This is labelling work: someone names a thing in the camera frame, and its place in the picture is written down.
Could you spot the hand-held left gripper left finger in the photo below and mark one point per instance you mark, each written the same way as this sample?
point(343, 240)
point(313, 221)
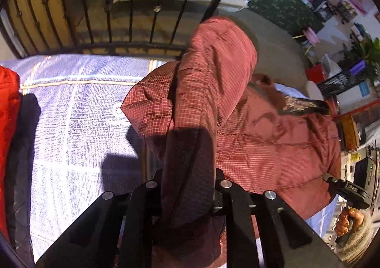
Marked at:
point(147, 198)

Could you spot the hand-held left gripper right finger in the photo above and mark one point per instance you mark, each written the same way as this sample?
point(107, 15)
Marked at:
point(222, 195)

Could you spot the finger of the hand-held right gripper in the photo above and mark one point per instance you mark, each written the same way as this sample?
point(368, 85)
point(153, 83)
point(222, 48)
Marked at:
point(332, 179)

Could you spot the dark red checked jacket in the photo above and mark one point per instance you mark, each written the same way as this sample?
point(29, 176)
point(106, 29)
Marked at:
point(267, 143)

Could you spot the person's right hand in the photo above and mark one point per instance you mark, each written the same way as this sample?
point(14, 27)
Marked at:
point(347, 222)

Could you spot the black plastic crate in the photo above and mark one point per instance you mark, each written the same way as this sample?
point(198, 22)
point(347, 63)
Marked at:
point(341, 82)

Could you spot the red plastic box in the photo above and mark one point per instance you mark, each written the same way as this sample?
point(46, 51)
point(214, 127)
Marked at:
point(314, 73)

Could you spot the blue checked bed sheet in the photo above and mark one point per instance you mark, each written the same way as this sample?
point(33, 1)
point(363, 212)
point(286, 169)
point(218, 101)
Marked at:
point(74, 113)

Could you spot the green potted plant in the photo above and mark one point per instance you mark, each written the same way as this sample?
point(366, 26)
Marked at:
point(365, 54)

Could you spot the black folded garment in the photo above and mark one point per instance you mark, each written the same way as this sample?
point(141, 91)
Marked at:
point(22, 152)

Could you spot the pink stool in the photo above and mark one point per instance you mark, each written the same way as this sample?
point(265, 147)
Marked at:
point(311, 36)

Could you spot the orange-red folded garment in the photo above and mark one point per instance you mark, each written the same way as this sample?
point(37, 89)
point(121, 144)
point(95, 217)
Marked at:
point(7, 113)

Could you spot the wooden panel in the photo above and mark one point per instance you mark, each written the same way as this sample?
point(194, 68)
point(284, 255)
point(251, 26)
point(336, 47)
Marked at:
point(32, 12)

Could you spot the black metal bed frame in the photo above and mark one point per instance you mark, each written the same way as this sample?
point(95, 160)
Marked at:
point(89, 47)

